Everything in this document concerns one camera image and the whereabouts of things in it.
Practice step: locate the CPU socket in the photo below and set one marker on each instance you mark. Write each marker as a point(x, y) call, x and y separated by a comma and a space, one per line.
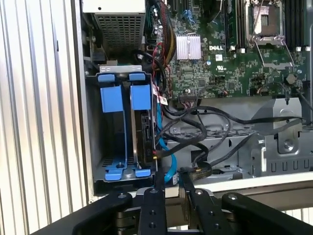
point(266, 22)

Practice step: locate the hard disk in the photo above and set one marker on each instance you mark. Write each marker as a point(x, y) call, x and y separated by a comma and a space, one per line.
point(140, 98)

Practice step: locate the green Dell motherboard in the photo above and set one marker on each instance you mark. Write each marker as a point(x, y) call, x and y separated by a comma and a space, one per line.
point(220, 71)

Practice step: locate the grey metal drive cage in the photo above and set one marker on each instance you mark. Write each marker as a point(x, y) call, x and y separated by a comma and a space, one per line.
point(281, 147)

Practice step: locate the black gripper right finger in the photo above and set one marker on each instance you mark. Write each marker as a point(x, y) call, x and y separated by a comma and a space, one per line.
point(205, 213)

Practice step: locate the finned chipset heatsink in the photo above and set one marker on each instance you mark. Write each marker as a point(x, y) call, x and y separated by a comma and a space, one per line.
point(188, 46)

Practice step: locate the empty blue disk carrier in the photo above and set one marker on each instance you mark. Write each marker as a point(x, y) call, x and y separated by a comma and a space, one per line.
point(111, 98)

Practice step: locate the green installed RAM stick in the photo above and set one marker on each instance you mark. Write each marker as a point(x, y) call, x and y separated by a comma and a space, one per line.
point(231, 24)

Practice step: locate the open grey PC case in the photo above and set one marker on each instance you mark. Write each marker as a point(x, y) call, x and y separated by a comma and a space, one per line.
point(79, 98)

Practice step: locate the metal disk bay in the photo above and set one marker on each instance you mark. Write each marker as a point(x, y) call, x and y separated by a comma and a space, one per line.
point(95, 122)

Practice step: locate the metal socket cover frame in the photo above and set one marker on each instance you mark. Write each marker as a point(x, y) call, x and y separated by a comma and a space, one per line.
point(277, 64)

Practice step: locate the round coin cell battery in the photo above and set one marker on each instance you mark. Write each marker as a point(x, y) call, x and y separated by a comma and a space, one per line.
point(291, 78)

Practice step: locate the black RAM slot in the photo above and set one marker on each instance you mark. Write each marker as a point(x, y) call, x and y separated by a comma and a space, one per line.
point(289, 22)
point(298, 22)

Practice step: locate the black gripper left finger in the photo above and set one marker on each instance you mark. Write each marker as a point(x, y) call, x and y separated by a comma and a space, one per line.
point(152, 213)

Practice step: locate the silver power supply unit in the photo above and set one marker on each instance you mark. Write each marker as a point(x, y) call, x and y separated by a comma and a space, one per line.
point(119, 29)

